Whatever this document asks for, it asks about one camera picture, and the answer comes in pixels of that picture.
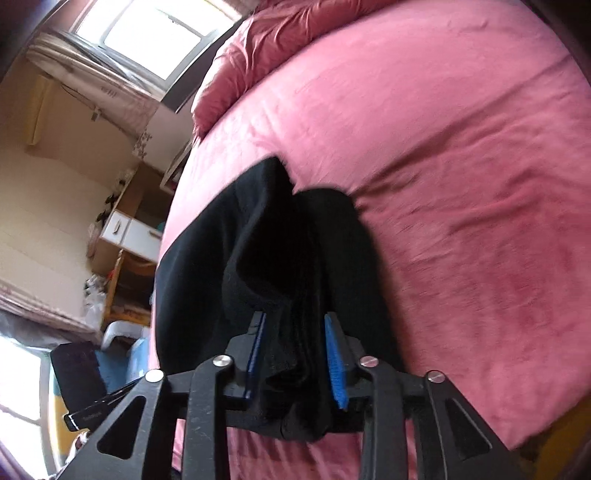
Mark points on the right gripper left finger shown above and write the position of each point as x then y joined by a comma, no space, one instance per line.
132,430

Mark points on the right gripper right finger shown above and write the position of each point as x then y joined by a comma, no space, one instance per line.
413,426

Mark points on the black pants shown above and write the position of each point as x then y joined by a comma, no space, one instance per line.
261,246

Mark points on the black chair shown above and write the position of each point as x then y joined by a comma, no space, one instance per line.
76,369

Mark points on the wooden desk with drawers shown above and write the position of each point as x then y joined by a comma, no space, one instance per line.
126,248

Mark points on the pink bed sheet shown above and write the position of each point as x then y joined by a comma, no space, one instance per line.
462,131

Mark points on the floral curtain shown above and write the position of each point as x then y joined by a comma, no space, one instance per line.
119,94

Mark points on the dark headboard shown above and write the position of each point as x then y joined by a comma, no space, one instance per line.
187,84

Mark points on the window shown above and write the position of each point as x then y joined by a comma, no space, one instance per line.
158,39

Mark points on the red quilt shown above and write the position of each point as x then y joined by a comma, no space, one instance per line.
262,43

